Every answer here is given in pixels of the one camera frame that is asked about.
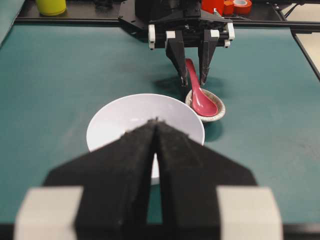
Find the orange tape roll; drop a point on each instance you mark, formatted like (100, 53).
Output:
(242, 7)

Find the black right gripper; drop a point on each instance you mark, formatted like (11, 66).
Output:
(190, 23)

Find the red cup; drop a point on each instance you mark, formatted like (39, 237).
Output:
(210, 5)

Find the white bowl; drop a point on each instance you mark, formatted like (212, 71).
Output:
(129, 112)

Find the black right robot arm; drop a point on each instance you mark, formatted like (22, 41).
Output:
(138, 14)

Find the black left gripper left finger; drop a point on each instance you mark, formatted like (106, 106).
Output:
(98, 195)

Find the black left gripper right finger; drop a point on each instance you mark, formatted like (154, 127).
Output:
(207, 196)

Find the yellow-green cup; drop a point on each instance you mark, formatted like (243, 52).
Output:
(51, 7)

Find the small crackle ceramic dish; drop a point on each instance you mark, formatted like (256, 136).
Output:
(221, 109)

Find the red plastic spoon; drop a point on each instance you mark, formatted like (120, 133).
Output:
(201, 104)

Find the orange hexagonal block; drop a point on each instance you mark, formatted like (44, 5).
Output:
(228, 7)

